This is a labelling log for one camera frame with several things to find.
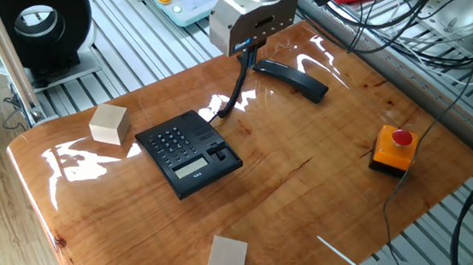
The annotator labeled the silver Schunk gripper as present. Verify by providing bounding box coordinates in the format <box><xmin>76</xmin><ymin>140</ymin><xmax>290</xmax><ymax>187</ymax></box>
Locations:
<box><xmin>205</xmin><ymin>0</ymin><xmax>301</xmax><ymax>75</ymax></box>

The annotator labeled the black phone cord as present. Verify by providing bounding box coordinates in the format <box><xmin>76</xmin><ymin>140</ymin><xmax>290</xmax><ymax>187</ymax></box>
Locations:
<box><xmin>216</xmin><ymin>47</ymin><xmax>253</xmax><ymax>121</ymax></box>

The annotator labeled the black telephone handset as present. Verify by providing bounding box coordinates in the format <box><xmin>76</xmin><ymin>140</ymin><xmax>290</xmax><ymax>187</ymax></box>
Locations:
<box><xmin>250</xmin><ymin>57</ymin><xmax>332</xmax><ymax>105</ymax></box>

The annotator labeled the black desk telephone base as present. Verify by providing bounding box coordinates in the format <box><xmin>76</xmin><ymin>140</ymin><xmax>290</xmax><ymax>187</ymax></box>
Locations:
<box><xmin>129</xmin><ymin>105</ymin><xmax>248</xmax><ymax>206</ymax></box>

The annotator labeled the light wooden cube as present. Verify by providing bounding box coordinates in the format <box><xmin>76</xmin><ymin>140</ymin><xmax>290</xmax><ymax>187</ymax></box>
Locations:
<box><xmin>206</xmin><ymin>234</ymin><xmax>250</xmax><ymax>265</ymax></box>
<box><xmin>87</xmin><ymin>102</ymin><xmax>133</xmax><ymax>147</ymax></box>

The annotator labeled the orange emergency stop button box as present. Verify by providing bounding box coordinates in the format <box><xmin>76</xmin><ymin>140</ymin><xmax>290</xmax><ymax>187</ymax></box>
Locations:
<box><xmin>368</xmin><ymin>123</ymin><xmax>420</xmax><ymax>179</ymax></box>

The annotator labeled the black ring-shaped lamp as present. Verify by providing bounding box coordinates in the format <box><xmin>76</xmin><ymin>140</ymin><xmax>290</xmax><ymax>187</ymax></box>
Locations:
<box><xmin>0</xmin><ymin>0</ymin><xmax>108</xmax><ymax>98</ymax></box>

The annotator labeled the thin black button cable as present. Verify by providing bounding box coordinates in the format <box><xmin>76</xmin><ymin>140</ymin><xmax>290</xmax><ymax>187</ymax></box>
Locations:
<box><xmin>377</xmin><ymin>9</ymin><xmax>473</xmax><ymax>265</ymax></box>

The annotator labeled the silver metal pedestal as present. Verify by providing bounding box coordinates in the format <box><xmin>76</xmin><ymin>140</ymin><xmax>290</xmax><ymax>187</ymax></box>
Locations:
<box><xmin>415</xmin><ymin>0</ymin><xmax>473</xmax><ymax>58</ymax></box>

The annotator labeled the aluminium frame post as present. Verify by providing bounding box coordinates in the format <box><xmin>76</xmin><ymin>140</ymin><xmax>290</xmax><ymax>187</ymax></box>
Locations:
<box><xmin>0</xmin><ymin>0</ymin><xmax>56</xmax><ymax>127</ymax></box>

